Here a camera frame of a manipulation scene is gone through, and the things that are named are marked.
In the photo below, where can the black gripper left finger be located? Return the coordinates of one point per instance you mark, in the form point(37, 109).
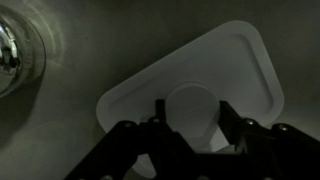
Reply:
point(160, 111)

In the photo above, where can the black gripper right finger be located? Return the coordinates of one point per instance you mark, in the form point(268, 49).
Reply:
point(231, 123)

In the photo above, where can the glass candle jar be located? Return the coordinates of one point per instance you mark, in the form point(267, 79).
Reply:
point(13, 56)

